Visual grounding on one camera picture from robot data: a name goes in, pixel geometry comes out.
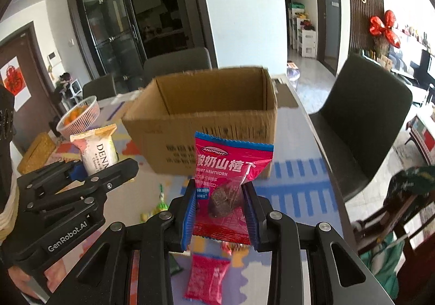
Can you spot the transparent stool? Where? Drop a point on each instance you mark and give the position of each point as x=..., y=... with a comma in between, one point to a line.
x=294, y=75

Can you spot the pile of oranges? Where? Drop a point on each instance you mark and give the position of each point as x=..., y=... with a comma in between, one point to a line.
x=76, y=114

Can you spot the yellow woven box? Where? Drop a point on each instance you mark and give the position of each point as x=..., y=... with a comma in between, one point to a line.
x=35, y=153

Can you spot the brown cardboard box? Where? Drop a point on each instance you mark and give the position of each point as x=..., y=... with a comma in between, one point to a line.
x=204, y=121

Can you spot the red candy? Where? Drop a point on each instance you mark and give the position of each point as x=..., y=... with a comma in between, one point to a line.
x=227, y=248

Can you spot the green candy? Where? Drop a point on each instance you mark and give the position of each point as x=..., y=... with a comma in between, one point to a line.
x=160, y=204

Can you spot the white plastic basket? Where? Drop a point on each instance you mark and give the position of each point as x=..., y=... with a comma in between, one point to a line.
x=85, y=114

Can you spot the dark round-backed dining chair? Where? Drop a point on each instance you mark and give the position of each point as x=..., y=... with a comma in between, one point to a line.
x=367, y=111

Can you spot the black-framed glass sliding door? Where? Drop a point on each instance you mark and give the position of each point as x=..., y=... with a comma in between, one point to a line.
x=108, y=19

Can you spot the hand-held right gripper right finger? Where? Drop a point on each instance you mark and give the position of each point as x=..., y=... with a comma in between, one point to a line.
x=251, y=218

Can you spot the red paper door decoration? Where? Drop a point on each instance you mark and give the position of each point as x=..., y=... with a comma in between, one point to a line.
x=12, y=82

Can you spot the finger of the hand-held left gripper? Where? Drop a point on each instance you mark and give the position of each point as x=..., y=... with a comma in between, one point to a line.
x=79, y=172
x=112, y=175

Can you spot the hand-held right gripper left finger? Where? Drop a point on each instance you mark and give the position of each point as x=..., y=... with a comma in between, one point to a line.
x=188, y=220

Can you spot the brown entrance door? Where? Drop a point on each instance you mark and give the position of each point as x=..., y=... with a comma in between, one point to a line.
x=34, y=104

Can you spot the white shelf unit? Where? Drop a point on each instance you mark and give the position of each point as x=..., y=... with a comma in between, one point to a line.
x=307, y=43

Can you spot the flat cardboard sheet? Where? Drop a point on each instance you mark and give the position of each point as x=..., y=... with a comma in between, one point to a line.
x=283, y=94

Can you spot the dark-framed room door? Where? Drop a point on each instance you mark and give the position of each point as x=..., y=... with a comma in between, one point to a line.
x=328, y=19

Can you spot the wide grey dining chair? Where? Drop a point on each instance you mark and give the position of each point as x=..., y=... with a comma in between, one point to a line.
x=176, y=65

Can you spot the wooden chair with floral cushion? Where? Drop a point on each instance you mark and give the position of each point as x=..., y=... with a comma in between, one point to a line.
x=407, y=186

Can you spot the television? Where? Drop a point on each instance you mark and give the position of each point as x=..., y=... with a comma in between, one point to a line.
x=426, y=62

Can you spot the pink snack packet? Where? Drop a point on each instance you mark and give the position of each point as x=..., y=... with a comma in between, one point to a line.
x=221, y=162
x=207, y=277

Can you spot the white snack packet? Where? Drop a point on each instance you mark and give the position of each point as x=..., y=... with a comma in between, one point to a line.
x=95, y=148

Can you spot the black bag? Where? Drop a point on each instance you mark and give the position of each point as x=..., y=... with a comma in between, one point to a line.
x=64, y=80

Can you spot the person's left hand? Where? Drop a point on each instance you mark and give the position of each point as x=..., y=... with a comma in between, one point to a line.
x=18, y=279

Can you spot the red bow balloon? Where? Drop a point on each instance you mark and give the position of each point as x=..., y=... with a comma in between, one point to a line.
x=385, y=27

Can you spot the wall intercom panel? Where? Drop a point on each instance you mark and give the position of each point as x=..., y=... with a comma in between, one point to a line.
x=52, y=60

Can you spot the small grey dining chair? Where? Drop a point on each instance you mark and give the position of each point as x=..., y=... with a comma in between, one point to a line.
x=100, y=85

